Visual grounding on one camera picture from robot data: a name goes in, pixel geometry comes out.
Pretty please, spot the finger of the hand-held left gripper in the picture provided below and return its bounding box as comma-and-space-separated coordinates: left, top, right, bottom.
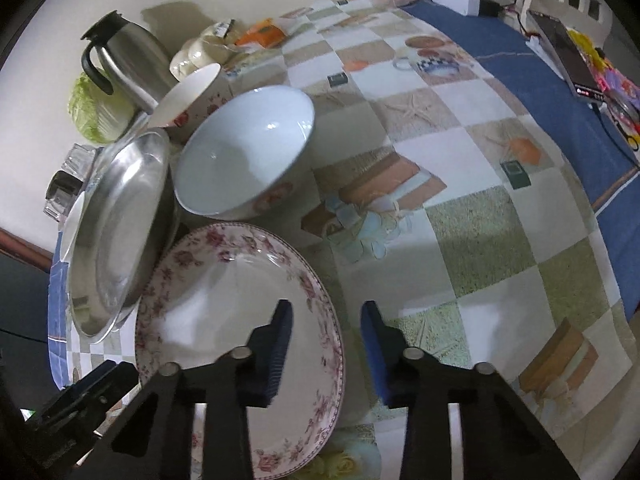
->
62, 361, 140, 412

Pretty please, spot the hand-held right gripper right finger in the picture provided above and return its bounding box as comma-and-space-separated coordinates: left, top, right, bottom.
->
360, 300, 583, 480

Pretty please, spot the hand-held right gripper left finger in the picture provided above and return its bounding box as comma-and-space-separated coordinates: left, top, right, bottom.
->
70, 300, 295, 480

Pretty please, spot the pink floral ceramic plate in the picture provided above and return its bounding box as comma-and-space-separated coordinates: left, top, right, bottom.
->
134, 223, 347, 473

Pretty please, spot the stainless steel plate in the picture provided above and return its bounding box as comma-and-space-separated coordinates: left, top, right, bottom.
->
66, 129, 183, 345

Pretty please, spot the large white bowl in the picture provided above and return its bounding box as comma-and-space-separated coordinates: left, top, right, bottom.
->
173, 85, 317, 221

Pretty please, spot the small white floral bowl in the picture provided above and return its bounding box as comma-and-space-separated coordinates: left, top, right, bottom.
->
146, 62, 233, 143

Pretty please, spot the dark furniture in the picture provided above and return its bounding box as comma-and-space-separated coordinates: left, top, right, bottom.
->
0, 255, 51, 391

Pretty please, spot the chequered printed tablecloth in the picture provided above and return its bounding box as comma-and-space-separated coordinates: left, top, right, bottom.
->
47, 0, 640, 480

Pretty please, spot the napa cabbage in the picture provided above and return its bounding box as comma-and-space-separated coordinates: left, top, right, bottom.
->
68, 72, 136, 143

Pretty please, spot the bag of white steamed buns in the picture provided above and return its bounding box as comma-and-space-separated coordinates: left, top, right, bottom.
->
169, 19, 246, 81

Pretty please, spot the stainless steel thermos jug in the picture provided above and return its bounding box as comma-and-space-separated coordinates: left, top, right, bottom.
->
80, 10, 180, 116

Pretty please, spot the orange snack packet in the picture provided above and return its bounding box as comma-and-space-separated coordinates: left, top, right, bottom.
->
235, 18, 288, 50

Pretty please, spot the dark smartphone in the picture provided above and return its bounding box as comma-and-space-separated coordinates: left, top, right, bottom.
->
527, 9, 608, 106

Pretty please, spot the colourful plastic bag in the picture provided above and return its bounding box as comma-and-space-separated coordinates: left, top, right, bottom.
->
570, 30, 640, 151

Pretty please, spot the brown wooden rail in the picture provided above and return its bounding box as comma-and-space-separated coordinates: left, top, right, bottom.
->
0, 227, 56, 271

